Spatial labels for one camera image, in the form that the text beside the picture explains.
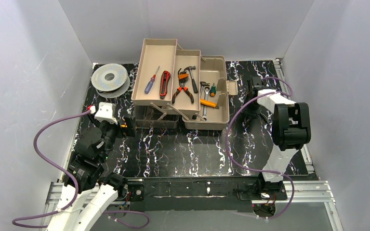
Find green handled screwdriver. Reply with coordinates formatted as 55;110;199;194
209;83;217;97

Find blue handled tool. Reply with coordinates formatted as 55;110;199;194
144;65;160;94

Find orange yellow utility knife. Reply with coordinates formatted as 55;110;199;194
200;99;219;109

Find steel combination wrench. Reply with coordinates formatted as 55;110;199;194
201;86;211;121

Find beige plastic tool box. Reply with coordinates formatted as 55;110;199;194
132;38;238;130

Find red utility knife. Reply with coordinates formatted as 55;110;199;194
159;71;171;100

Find orange black pliers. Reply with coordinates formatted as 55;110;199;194
172;86;195;105

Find orange hex key set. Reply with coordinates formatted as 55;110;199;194
177;68;189;88

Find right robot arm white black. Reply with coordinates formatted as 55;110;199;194
244;77;311;198

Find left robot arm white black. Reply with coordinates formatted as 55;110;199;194
46;115;136;231

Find white filament spool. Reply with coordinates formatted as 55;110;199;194
91;64;131;99

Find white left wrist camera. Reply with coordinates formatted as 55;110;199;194
94;102;118;124

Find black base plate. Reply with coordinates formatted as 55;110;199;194
96;177;288;213

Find aluminium frame rail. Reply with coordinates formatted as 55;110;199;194
44;180;343;231

